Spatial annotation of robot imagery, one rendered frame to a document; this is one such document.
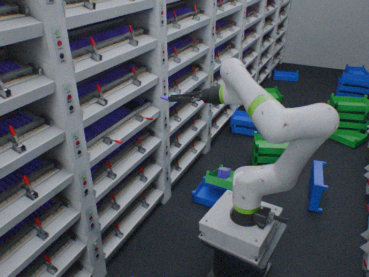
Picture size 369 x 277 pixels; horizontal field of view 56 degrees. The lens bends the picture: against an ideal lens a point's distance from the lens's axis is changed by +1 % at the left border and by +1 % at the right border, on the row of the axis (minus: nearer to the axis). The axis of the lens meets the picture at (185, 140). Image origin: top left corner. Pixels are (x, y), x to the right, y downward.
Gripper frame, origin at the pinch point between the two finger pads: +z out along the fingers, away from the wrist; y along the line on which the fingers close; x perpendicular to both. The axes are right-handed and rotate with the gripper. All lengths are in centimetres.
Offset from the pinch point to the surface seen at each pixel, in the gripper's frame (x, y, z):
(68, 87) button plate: -25, 59, 7
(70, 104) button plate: -19, 59, 9
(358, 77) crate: 78, -277, -73
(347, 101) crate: 71, -180, -67
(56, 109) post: -19, 63, 12
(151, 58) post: -20.3, -6.7, 12.7
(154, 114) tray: 8.4, 0.0, 15.7
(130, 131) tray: 8.3, 23.2, 15.9
